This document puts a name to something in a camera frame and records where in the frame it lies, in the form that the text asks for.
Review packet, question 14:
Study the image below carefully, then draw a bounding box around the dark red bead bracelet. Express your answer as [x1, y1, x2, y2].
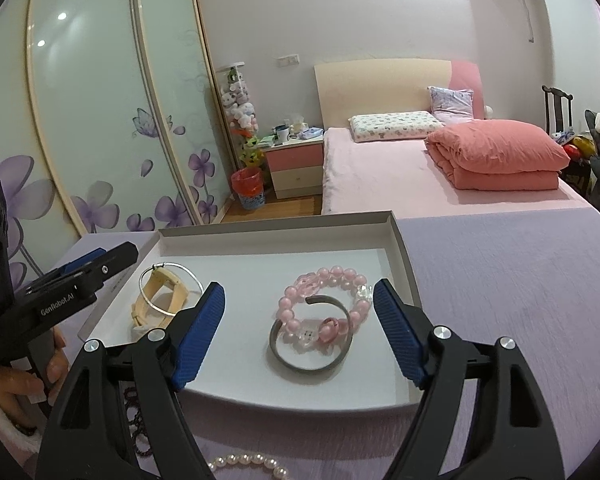
[120, 383, 154, 458]

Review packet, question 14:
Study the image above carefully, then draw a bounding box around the white pearl bracelet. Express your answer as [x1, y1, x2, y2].
[206, 452, 292, 480]

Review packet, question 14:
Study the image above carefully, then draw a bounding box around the person's left hand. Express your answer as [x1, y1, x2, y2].
[0, 327, 69, 428]

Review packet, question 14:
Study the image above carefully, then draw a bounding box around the thin silver bangle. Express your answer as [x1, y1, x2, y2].
[137, 261, 204, 318]

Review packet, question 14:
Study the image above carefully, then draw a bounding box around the floral sliding wardrobe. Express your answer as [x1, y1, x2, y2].
[0, 0, 232, 286]

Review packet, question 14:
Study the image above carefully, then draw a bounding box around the lilac bed cover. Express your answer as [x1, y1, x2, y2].
[68, 208, 600, 479]

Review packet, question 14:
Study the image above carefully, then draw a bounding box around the red waste bin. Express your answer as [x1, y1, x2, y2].
[230, 167, 265, 210]

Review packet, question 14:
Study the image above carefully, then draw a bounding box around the grey open bangle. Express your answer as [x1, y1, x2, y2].
[268, 295, 356, 376]

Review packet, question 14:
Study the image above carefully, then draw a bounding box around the plush toy column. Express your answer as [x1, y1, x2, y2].
[219, 62, 262, 167]

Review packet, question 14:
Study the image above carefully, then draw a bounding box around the pink white nightstand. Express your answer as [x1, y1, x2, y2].
[263, 134, 324, 200]

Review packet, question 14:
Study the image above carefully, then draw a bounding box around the folded coral duvet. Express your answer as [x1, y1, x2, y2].
[425, 119, 569, 192]

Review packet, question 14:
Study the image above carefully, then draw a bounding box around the pink bed sheet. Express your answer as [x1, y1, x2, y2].
[322, 128, 591, 219]

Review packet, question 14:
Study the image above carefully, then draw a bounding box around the beige pink headboard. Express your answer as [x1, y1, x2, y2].
[314, 58, 484, 129]

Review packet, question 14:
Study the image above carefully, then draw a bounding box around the patterned white pillow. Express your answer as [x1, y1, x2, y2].
[349, 110, 444, 143]

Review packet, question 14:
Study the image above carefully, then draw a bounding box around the lilac floral pillow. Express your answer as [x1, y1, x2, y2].
[428, 86, 474, 117]

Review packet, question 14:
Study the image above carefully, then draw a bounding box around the dark wooden chair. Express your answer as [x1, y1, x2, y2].
[540, 84, 594, 196]

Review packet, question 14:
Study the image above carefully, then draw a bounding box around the beige wide cuff bracelet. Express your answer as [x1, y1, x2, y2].
[130, 268, 194, 332]

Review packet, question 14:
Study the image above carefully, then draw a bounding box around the pink bead bracelet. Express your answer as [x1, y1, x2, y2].
[277, 264, 374, 346]

